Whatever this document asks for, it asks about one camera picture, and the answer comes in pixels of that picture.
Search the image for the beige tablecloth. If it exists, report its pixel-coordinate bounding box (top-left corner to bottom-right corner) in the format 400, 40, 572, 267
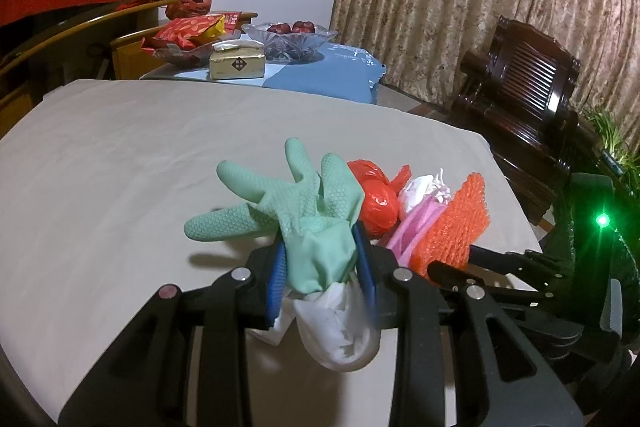
0, 79, 543, 427

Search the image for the gold tissue box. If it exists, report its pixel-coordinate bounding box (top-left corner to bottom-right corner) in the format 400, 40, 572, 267
209, 47, 266, 81

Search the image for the orange foam fruit net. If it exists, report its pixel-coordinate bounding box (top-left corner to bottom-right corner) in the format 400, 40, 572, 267
409, 173, 491, 280

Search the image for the blue coffee table cloth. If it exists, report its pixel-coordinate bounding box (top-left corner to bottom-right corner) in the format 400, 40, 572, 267
140, 39, 387, 105

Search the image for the glass fruit bowl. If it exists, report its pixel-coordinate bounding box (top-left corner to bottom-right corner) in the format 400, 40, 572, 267
241, 22, 338, 62

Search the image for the green rubber glove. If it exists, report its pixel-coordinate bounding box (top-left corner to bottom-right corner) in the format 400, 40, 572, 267
184, 138, 366, 295

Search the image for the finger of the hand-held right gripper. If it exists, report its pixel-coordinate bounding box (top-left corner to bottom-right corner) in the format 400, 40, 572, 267
427, 260, 546, 303
467, 244, 566, 278

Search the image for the glass plate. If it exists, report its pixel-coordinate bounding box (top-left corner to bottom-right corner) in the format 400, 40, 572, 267
152, 34, 241, 68

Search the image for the white knotted plastic bag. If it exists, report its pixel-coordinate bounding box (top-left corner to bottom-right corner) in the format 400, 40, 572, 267
398, 168, 452, 215

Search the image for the red gift bag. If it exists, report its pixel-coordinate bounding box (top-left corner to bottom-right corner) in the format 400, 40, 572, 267
165, 0, 212, 20

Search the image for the red dotted snack packet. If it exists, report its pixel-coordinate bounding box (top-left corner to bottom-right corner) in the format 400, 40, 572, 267
141, 14, 226, 52

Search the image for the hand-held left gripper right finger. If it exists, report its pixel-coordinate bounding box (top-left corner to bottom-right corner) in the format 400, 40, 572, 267
351, 222, 583, 427

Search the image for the black television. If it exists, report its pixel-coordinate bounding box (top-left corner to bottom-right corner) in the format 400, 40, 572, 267
0, 4, 126, 58

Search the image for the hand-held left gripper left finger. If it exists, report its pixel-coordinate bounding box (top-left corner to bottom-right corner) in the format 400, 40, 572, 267
57, 242, 288, 427

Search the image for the pink plastic bag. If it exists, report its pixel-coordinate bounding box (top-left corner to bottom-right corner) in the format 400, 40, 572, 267
385, 199, 446, 260

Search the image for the green potted plant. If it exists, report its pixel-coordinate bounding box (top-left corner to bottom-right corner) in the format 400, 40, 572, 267
582, 104, 640, 188

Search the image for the dark wooden armchair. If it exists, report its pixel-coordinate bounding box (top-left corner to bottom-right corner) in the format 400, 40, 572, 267
450, 16, 581, 228

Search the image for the small red packet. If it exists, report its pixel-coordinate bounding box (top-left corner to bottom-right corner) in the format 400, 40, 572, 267
220, 10, 244, 34

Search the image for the red plastic bag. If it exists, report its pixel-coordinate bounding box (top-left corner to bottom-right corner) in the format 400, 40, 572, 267
346, 159, 412, 238

